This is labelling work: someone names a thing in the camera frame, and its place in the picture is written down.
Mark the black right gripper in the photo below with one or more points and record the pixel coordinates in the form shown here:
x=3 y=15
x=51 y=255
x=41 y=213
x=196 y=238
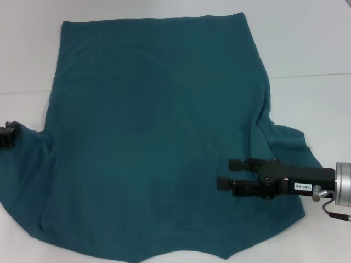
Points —
x=307 y=175

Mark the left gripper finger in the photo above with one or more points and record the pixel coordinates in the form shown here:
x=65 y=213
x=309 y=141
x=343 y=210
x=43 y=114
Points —
x=7 y=138
x=11 y=123

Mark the teal blue shirt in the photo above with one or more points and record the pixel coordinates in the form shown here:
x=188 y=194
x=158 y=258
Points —
x=150 y=137

